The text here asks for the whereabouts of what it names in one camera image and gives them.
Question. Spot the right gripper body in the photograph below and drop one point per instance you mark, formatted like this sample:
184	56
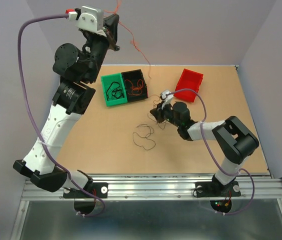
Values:
166	113

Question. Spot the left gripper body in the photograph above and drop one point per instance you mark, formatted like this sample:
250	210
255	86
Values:
112	41

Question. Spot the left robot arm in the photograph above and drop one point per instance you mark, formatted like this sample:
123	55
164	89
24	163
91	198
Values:
77	68

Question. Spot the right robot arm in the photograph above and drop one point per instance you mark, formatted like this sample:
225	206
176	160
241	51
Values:
235	140

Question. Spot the red plastic bin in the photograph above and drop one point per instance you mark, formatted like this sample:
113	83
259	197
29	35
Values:
188	80

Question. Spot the black plastic bin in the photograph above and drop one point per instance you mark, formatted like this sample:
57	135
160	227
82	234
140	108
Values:
135	85

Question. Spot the green plastic bin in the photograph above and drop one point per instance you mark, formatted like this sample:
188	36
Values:
114	91

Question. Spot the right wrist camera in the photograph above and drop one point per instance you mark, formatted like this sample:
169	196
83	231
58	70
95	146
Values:
166	97

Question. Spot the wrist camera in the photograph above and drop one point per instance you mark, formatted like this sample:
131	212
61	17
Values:
166	97
87	18

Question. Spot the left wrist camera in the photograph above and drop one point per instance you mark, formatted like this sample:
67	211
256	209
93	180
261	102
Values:
87	18

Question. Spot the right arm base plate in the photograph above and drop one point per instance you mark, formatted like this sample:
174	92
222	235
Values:
209	189

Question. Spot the aluminium rail frame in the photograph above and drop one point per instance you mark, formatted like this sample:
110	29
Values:
151	174

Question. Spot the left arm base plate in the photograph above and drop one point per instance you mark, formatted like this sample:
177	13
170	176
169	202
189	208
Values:
99	189

